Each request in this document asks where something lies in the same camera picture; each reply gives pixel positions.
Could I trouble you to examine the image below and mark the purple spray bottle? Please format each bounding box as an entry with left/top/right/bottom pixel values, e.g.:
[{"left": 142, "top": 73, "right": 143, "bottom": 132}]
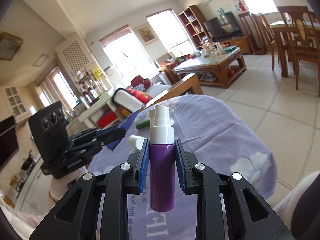
[{"left": 149, "top": 105, "right": 175, "bottom": 212}]

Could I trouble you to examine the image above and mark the left white gloved hand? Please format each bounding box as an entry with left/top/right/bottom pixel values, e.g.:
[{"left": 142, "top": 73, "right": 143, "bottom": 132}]
[{"left": 48, "top": 167, "right": 87, "bottom": 204}]

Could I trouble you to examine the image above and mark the right white gloved hand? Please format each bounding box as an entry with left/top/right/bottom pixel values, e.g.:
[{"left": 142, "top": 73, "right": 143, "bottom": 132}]
[{"left": 273, "top": 171, "right": 319, "bottom": 230}]

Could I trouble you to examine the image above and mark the white side shelf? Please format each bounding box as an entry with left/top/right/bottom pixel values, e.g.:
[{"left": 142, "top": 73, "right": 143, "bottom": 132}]
[{"left": 78, "top": 93, "right": 118, "bottom": 131}]

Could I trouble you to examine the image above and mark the white paper cup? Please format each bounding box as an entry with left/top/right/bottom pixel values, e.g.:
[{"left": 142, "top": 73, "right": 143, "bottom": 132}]
[{"left": 128, "top": 135, "right": 145, "bottom": 152}]

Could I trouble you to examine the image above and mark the purple floral tablecloth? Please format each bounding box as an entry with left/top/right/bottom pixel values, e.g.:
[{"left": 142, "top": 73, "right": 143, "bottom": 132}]
[{"left": 87, "top": 94, "right": 278, "bottom": 240}]

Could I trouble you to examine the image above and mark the wooden sofa with cushions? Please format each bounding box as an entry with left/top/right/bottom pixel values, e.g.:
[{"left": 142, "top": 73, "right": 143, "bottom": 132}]
[{"left": 110, "top": 74, "right": 203, "bottom": 118}]

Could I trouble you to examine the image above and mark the framed sunflower picture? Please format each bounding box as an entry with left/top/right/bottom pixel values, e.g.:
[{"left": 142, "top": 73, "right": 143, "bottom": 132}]
[{"left": 135, "top": 23, "right": 158, "bottom": 46}]

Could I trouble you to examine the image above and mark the wooden coffee table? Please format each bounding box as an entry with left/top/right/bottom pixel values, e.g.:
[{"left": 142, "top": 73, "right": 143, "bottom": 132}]
[{"left": 174, "top": 46, "right": 247, "bottom": 89}]

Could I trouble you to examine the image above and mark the wooden bookshelf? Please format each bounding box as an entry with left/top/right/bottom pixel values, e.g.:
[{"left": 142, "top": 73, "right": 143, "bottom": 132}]
[{"left": 178, "top": 5, "right": 211, "bottom": 50}]

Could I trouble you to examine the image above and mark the black television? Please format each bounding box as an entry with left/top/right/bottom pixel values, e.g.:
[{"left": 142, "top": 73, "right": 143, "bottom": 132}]
[{"left": 204, "top": 11, "right": 243, "bottom": 42}]

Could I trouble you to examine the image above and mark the wooden dining chair left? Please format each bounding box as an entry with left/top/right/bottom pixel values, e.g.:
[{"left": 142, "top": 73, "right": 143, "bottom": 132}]
[{"left": 253, "top": 14, "right": 279, "bottom": 70}]

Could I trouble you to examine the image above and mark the tall wooden stand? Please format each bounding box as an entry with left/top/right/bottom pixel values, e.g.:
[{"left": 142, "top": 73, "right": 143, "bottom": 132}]
[{"left": 238, "top": 11, "right": 267, "bottom": 55}]

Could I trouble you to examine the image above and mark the wooden dining table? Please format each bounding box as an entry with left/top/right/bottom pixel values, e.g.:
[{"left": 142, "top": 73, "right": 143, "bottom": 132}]
[{"left": 270, "top": 21, "right": 319, "bottom": 81}]

